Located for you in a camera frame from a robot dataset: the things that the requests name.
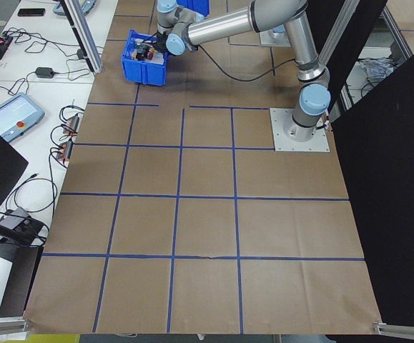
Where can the blue bin with push buttons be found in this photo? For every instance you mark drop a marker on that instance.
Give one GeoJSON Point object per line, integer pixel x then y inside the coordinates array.
{"type": "Point", "coordinates": [138, 73]}

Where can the blue bin with dark parts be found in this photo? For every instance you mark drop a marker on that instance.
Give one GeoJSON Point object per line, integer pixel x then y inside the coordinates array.
{"type": "Point", "coordinates": [192, 6]}

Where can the black power adapter brick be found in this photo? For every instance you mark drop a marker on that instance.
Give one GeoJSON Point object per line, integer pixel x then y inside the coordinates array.
{"type": "Point", "coordinates": [45, 73]}
{"type": "Point", "coordinates": [81, 54]}

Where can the light blue teach pendant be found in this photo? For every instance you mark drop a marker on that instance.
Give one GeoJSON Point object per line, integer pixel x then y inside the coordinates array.
{"type": "Point", "coordinates": [85, 5]}

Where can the orange black adapter module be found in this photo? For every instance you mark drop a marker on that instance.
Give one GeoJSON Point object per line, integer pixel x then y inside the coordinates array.
{"type": "Point", "coordinates": [66, 150]}
{"type": "Point", "coordinates": [73, 123]}

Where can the black smartphone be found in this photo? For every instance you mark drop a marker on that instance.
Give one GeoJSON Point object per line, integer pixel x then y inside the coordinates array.
{"type": "Point", "coordinates": [31, 12]}

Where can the teach pendant with tilted screen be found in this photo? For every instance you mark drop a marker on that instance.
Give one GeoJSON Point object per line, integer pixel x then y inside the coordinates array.
{"type": "Point", "coordinates": [13, 110]}

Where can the crumpled white plastic sheet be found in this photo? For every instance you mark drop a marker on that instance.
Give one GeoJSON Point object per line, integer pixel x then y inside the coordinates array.
{"type": "Point", "coordinates": [378, 69]}

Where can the grey flat device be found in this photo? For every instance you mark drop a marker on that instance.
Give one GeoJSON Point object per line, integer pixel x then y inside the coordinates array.
{"type": "Point", "coordinates": [13, 219]}

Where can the black push button switch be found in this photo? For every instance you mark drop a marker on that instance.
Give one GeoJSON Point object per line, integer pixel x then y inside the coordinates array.
{"type": "Point", "coordinates": [141, 53]}

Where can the grey switch contact blocks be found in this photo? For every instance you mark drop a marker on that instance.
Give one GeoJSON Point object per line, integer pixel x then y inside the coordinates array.
{"type": "Point", "coordinates": [138, 44]}

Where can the tall aluminium profile post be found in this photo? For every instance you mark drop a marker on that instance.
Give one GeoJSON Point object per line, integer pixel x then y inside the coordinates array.
{"type": "Point", "coordinates": [83, 35]}

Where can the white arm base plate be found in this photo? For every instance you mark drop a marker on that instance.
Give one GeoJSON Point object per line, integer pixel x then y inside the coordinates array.
{"type": "Point", "coordinates": [281, 143]}
{"type": "Point", "coordinates": [267, 43]}

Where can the aluminium V frame bar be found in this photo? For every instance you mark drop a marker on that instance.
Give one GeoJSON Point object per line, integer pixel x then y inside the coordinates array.
{"type": "Point", "coordinates": [348, 96]}
{"type": "Point", "coordinates": [399, 37]}
{"type": "Point", "coordinates": [339, 35]}

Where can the black frame cover sheet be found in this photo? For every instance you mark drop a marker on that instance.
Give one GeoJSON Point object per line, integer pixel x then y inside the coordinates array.
{"type": "Point", "coordinates": [389, 178]}

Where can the black flat base plate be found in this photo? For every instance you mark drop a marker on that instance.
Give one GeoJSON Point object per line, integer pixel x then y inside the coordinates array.
{"type": "Point", "coordinates": [20, 282]}

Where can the aluminium table corner rail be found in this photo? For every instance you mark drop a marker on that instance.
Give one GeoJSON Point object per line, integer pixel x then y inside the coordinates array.
{"type": "Point", "coordinates": [3, 327]}
{"type": "Point", "coordinates": [407, 330]}

